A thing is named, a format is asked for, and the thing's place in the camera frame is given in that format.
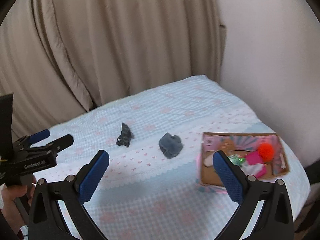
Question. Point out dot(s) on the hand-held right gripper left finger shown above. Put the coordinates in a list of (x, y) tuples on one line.
[(95, 177)]

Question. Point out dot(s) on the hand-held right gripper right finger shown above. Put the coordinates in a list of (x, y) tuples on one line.
[(227, 177)]

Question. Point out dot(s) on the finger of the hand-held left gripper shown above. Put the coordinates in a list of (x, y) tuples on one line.
[(37, 136), (57, 142)]

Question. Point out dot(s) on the green packet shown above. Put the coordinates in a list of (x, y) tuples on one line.
[(236, 160)]

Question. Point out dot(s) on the white soft item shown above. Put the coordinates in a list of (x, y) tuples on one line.
[(208, 161)]

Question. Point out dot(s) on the pink white cloth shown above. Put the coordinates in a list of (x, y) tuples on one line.
[(256, 170)]

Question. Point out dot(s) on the orange green plush toy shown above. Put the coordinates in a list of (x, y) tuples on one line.
[(265, 151)]

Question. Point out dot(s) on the patterned cardboard box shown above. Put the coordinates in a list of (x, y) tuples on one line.
[(275, 170)]

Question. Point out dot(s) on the person's left hand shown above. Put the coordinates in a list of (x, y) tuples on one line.
[(11, 195)]

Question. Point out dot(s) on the dark patterned sock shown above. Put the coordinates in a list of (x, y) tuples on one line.
[(124, 136)]

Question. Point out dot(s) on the grey sock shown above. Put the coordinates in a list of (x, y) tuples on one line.
[(171, 146)]

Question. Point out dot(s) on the light blue checked blanket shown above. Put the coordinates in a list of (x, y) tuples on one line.
[(162, 200)]

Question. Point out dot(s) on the beige curtain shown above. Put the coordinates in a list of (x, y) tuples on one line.
[(100, 42)]

